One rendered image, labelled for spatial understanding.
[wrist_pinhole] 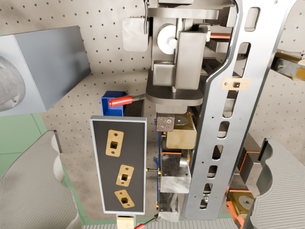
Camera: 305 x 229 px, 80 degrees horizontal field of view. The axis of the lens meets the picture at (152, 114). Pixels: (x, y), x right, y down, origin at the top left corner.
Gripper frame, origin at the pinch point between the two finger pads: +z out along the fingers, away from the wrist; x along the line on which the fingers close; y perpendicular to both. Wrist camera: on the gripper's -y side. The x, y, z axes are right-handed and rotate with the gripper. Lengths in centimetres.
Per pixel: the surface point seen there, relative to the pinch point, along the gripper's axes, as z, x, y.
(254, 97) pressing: 44, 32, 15
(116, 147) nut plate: 27.7, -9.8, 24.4
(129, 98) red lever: 30.6, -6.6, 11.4
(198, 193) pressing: 44, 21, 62
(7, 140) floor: 144, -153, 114
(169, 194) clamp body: 47, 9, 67
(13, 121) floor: 144, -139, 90
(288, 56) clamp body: 45, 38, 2
